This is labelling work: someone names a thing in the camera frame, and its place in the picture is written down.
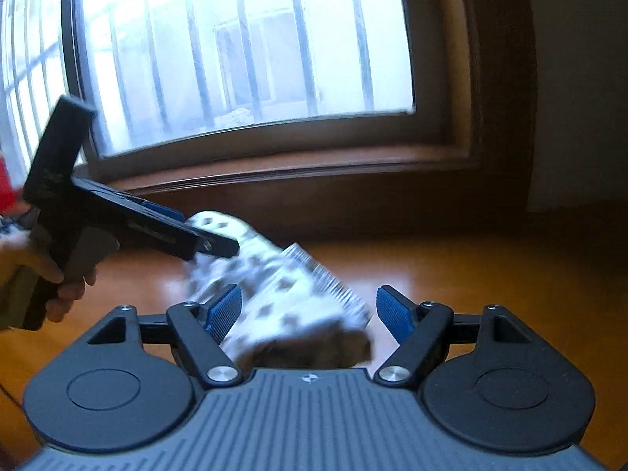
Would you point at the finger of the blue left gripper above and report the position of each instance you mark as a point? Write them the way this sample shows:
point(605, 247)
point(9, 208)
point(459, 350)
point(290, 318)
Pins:
point(164, 210)

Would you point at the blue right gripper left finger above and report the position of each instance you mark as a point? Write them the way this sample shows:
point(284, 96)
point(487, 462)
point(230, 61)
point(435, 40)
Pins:
point(199, 329)

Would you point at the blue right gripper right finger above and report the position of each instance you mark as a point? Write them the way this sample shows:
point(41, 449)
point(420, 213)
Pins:
point(422, 333)

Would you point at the white patterned pyjama pants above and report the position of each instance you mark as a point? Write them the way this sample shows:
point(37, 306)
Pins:
point(295, 313)

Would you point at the person left hand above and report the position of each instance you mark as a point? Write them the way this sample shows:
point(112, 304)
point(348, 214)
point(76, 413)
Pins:
point(19, 252)

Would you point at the red cup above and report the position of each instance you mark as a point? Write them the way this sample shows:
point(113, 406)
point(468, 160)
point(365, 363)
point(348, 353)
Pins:
point(8, 195)

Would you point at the black camera box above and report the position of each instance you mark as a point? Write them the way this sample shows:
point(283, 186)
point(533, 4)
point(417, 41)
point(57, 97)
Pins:
point(59, 147)

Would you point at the window with grey frame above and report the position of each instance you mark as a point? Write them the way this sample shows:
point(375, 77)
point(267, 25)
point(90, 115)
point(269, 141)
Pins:
point(178, 83)

